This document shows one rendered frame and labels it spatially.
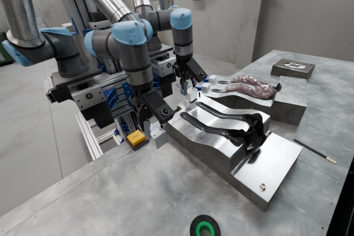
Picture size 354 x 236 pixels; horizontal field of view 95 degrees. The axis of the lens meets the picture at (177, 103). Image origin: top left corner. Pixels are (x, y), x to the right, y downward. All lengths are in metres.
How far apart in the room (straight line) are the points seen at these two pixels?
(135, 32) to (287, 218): 0.64
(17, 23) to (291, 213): 1.08
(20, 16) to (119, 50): 0.47
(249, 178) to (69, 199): 0.61
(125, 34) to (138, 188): 0.50
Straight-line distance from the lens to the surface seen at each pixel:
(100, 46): 0.49
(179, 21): 0.61
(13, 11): 0.84
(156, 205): 0.62
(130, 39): 0.41
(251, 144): 0.66
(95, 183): 0.74
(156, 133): 0.58
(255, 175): 0.60
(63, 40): 1.00
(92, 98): 0.94
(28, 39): 0.91
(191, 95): 0.78
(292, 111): 0.87
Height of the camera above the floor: 1.36
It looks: 35 degrees down
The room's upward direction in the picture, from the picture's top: 7 degrees counter-clockwise
